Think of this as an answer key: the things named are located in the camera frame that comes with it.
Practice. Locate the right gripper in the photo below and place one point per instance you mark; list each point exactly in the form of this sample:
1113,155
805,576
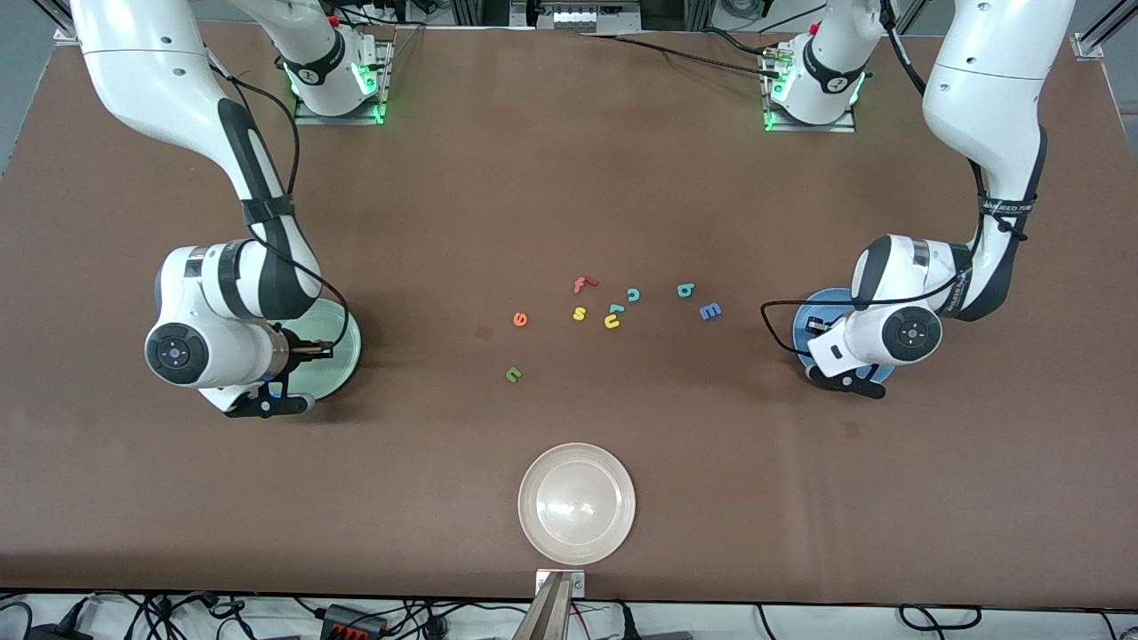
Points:
297,350

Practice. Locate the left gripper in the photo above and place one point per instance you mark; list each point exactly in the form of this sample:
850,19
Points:
814,328

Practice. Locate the blue letter m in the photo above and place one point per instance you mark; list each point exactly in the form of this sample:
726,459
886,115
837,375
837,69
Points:
710,310

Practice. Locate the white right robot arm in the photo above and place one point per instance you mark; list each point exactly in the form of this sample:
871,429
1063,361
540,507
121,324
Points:
151,71

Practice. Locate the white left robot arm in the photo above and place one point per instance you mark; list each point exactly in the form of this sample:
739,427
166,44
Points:
987,89

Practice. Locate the blue plate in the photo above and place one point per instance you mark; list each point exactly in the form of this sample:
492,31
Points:
827,297

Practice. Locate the green plate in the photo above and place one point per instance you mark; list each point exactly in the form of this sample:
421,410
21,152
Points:
340,378

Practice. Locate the red letter f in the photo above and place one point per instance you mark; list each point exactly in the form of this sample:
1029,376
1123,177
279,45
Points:
581,285

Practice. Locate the black and red power adapter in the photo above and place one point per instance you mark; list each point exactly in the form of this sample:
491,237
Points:
351,622

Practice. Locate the white plate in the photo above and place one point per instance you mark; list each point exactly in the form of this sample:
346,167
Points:
577,504

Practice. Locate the black plug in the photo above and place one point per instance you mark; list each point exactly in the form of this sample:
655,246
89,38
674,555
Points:
625,622

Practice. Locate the white power strip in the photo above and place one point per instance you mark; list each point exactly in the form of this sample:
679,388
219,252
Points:
596,18

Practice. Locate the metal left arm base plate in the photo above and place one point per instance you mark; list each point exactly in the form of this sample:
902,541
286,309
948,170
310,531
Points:
849,120

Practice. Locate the metal post bracket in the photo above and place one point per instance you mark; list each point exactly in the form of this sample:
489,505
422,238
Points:
580,582

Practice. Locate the metal camera post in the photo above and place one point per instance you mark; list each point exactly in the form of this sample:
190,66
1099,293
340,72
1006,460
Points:
544,613

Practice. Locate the metal table corner bracket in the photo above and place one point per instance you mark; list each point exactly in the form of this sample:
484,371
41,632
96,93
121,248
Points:
62,36
1086,46

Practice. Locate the aluminium frame strut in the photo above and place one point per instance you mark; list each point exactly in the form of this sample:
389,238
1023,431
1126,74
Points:
53,13
1111,22

